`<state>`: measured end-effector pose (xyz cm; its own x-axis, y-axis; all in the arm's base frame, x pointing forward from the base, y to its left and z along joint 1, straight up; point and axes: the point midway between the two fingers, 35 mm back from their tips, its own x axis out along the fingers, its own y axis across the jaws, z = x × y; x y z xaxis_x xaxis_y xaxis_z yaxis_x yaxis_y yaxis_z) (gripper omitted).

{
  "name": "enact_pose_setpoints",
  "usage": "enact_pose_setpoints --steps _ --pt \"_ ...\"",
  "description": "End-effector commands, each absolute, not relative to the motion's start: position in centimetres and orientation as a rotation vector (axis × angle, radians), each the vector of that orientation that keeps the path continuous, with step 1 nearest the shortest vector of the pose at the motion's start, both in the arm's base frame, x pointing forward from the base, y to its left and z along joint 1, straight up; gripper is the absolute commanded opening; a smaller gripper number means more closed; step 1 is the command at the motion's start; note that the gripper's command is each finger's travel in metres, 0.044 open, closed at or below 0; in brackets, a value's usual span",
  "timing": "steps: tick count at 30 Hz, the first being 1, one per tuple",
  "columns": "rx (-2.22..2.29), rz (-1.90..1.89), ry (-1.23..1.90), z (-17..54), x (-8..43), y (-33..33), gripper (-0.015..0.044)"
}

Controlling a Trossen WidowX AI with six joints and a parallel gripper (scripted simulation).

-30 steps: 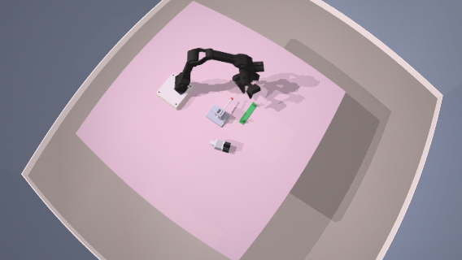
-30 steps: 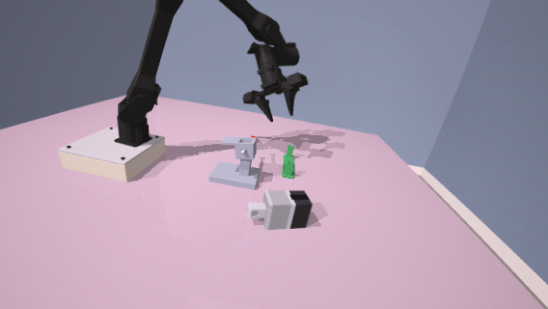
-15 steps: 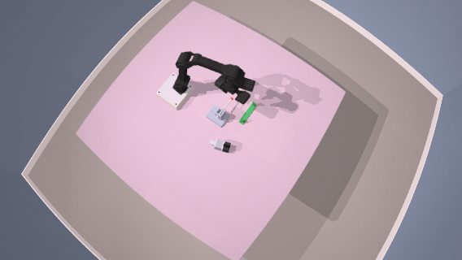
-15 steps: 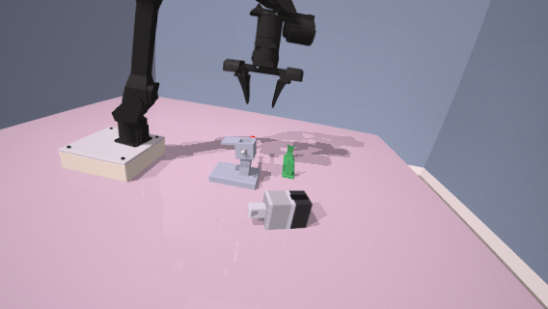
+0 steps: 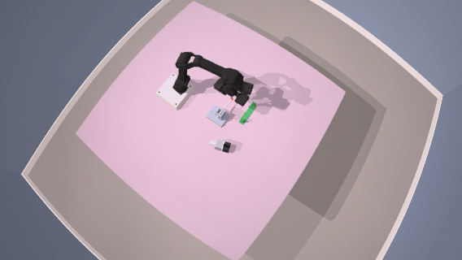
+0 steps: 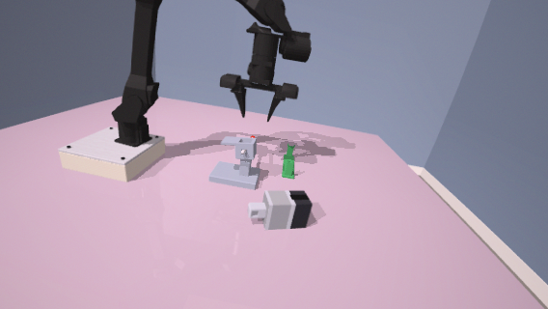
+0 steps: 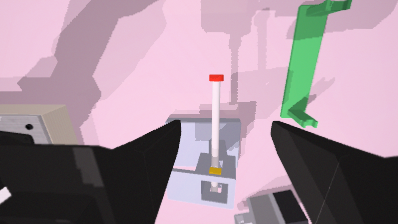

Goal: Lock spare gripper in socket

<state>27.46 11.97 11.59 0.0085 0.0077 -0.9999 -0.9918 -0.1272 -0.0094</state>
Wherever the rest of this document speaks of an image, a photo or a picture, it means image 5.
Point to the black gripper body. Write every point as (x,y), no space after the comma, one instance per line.
(241,98)

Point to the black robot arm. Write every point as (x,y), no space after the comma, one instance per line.
(234,79)

